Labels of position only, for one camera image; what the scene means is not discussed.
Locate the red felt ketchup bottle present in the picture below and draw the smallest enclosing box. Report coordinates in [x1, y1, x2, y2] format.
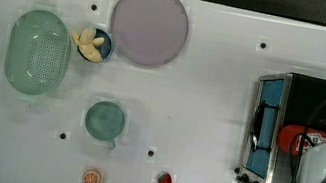
[277, 124, 326, 155]

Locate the silver toaster oven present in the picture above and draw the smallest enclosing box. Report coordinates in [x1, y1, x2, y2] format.
[238, 73, 326, 183]

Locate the green mug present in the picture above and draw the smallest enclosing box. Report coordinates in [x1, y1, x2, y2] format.
[84, 101, 126, 150]

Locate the round lilac plate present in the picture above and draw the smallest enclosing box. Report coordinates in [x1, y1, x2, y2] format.
[110, 0, 189, 68]

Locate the dark red toy strawberry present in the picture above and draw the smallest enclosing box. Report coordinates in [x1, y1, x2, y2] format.
[157, 172, 173, 183]

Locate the yellow toy banana bunch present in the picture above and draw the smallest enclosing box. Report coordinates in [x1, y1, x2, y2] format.
[72, 28, 105, 63]

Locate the orange slice toy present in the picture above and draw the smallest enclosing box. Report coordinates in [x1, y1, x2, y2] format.
[82, 168, 102, 183]

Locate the green perforated colander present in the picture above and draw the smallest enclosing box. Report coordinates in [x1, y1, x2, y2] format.
[4, 10, 71, 95]

